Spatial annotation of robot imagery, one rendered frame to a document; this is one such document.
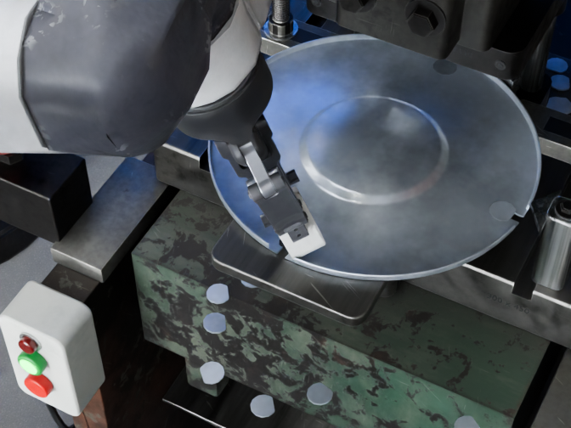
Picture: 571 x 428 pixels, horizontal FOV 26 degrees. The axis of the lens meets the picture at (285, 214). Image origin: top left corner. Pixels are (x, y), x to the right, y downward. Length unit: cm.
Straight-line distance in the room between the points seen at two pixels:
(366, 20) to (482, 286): 27
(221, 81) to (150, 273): 45
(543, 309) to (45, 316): 46
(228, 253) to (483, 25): 27
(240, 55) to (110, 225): 47
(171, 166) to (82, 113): 56
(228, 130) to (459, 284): 38
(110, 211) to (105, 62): 59
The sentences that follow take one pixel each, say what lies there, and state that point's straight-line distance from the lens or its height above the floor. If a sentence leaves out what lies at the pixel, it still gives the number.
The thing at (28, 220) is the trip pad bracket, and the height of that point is 66.
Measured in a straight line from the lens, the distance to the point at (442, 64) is 117.
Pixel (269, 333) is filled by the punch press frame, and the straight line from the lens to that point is 117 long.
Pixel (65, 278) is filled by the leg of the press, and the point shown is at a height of 62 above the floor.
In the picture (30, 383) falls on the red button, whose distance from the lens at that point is 124.
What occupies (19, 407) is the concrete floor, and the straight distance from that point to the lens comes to 188.
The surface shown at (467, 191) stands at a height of 78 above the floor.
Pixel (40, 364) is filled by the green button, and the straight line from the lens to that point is 120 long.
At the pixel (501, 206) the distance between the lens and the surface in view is 106.
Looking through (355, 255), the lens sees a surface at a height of 78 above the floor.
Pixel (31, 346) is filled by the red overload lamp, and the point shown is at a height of 61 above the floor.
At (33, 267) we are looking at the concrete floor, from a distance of 203.
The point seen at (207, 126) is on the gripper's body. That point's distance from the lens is 82.
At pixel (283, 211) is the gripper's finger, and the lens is 89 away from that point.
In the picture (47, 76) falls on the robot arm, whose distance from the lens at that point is 67.
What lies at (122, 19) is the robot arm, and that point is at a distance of 66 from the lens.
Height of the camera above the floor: 157
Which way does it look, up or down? 50 degrees down
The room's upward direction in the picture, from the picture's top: straight up
